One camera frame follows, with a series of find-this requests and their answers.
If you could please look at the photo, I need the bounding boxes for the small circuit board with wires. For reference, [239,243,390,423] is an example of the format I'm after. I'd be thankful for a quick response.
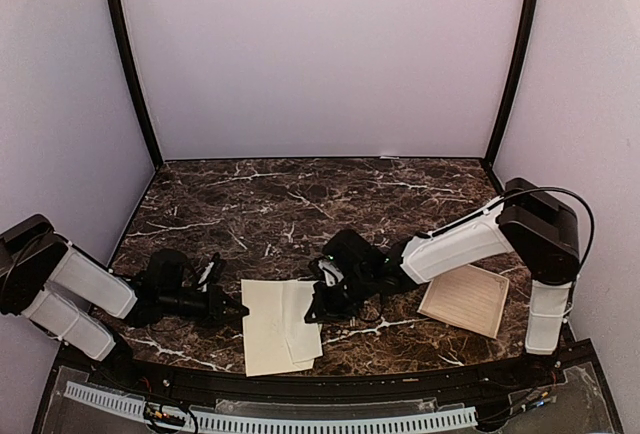
[143,403,186,428]

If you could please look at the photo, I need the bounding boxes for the right black frame post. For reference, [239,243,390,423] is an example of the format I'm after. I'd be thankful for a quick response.
[482,0,538,172]

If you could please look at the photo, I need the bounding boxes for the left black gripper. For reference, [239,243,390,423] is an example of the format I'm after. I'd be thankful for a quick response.
[159,285,249,328]

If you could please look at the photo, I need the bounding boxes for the cream paper envelope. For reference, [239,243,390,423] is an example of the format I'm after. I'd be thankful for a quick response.
[241,279,310,377]

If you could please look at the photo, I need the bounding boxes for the black front table rail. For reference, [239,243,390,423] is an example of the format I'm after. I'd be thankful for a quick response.
[77,322,573,404]

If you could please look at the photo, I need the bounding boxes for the black frame post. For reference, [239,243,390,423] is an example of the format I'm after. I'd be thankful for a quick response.
[107,0,164,170]
[482,0,538,172]

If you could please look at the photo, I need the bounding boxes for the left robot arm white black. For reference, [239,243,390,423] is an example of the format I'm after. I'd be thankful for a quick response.
[1,214,249,390]

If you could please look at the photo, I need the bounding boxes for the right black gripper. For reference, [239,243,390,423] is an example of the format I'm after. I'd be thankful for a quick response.
[304,269,375,324]

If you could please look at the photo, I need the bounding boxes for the lined letter paper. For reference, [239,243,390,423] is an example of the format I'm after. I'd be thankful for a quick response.
[417,265,509,339]
[282,280,323,369]

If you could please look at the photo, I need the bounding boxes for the left black frame post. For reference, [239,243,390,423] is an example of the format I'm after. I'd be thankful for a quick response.
[107,0,164,170]

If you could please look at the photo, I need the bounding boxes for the white slotted cable duct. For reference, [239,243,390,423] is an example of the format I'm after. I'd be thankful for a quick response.
[64,381,477,433]

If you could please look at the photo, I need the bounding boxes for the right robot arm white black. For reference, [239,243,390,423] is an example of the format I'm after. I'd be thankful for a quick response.
[304,178,592,388]

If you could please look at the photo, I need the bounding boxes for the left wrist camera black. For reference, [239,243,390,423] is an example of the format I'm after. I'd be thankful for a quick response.
[195,252,227,292]

